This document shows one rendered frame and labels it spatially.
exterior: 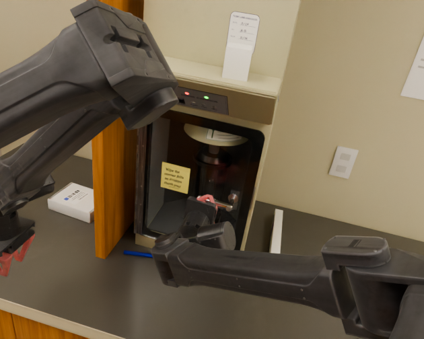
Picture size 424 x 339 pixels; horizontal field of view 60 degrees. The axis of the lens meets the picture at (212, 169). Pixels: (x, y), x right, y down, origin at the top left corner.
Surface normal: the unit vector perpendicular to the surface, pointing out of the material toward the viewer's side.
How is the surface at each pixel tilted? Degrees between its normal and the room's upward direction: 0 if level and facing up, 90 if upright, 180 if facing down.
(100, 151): 90
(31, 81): 60
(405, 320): 37
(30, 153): 85
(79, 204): 0
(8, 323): 90
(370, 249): 32
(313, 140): 90
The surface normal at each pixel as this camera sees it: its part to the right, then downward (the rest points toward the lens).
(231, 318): 0.13, -0.86
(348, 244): -0.32, -0.93
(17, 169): -0.51, 0.29
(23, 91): 0.03, 0.00
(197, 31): -0.24, 0.45
